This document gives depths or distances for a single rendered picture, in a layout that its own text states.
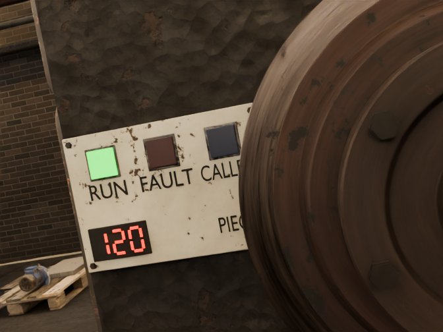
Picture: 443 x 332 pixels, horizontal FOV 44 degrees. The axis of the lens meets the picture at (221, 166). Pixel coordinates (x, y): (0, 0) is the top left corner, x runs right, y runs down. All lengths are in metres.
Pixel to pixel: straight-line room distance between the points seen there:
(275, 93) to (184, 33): 0.21
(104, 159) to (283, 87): 0.28
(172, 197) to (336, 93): 0.29
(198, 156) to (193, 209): 0.07
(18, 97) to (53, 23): 6.85
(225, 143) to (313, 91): 0.19
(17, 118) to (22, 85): 0.44
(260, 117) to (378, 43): 0.13
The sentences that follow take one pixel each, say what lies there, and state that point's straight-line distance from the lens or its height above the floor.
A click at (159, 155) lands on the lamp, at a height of 1.20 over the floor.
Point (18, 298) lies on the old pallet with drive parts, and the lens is 5.06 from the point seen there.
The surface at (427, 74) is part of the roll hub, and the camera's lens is 0.46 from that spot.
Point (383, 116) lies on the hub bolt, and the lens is 0.45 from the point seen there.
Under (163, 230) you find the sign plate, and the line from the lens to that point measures 0.71.
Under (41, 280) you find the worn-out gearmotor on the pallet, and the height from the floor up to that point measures 0.20.
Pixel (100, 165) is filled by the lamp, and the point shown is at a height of 1.20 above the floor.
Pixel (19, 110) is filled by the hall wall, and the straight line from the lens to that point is 7.61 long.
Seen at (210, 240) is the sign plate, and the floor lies 1.08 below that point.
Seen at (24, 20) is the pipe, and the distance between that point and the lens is 7.09.
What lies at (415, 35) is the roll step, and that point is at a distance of 0.51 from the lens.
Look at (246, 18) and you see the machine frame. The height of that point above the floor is 1.34.
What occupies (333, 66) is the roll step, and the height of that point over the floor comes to 1.25.
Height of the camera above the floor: 1.21
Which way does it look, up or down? 3 degrees down
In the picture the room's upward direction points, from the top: 11 degrees counter-clockwise
